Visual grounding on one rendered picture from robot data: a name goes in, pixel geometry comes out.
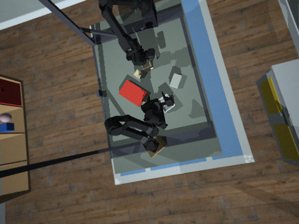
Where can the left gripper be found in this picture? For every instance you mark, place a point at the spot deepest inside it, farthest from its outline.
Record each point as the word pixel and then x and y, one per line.
pixel 149 54

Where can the black metal overhead frame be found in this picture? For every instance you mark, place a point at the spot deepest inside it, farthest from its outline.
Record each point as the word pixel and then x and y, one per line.
pixel 81 32

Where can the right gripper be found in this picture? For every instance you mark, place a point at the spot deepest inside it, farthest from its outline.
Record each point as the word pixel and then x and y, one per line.
pixel 168 101

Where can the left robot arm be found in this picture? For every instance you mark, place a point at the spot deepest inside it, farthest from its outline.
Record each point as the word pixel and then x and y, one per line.
pixel 125 41

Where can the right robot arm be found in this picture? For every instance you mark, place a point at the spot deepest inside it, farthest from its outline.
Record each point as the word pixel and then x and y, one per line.
pixel 148 126

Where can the red flat board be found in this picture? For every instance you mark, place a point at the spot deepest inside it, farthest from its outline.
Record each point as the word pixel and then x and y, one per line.
pixel 133 93

